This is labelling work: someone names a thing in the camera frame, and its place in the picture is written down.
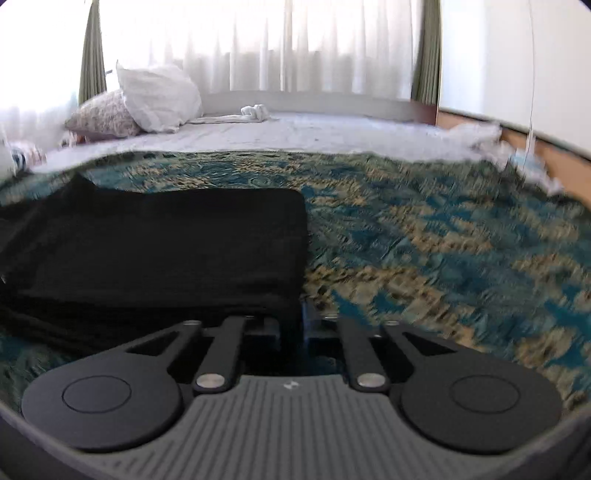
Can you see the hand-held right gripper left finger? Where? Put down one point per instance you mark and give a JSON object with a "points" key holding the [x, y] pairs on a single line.
{"points": [[226, 341]]}

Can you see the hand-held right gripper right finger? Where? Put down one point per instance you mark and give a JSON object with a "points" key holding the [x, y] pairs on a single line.
{"points": [[355, 346]]}

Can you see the black pants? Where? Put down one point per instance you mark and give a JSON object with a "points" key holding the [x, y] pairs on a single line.
{"points": [[161, 244]]}

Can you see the teal paisley blanket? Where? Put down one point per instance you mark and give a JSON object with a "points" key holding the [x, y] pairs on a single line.
{"points": [[415, 258]]}

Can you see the white bed sheet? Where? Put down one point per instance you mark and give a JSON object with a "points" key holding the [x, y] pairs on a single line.
{"points": [[300, 134]]}

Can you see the small white bundled cloth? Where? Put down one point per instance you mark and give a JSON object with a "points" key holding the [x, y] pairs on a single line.
{"points": [[254, 113]]}

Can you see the crumpled white cloth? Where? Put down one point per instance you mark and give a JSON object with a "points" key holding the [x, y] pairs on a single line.
{"points": [[480, 136]]}

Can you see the grey bed headboard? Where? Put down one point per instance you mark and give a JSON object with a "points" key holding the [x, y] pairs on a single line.
{"points": [[323, 104]]}

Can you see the light blue packet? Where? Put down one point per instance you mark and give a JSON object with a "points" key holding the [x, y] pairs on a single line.
{"points": [[526, 161]]}

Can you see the pink patterned cloth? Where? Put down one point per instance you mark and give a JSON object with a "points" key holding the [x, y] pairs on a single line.
{"points": [[74, 138]]}

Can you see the white pillow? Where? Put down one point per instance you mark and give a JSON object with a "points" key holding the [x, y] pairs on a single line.
{"points": [[157, 97]]}

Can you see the purple floral pillow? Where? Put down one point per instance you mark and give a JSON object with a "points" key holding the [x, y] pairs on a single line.
{"points": [[101, 115]]}

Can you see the white dark-ringed cloth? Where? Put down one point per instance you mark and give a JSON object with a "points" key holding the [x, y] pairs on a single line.
{"points": [[27, 154]]}

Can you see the white sheer curtain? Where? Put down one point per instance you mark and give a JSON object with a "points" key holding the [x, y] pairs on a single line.
{"points": [[258, 41]]}

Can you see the green curtain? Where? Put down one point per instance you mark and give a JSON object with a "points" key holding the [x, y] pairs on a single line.
{"points": [[427, 50], [92, 55]]}

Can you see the wooden bed frame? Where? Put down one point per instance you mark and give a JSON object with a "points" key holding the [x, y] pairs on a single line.
{"points": [[563, 159]]}

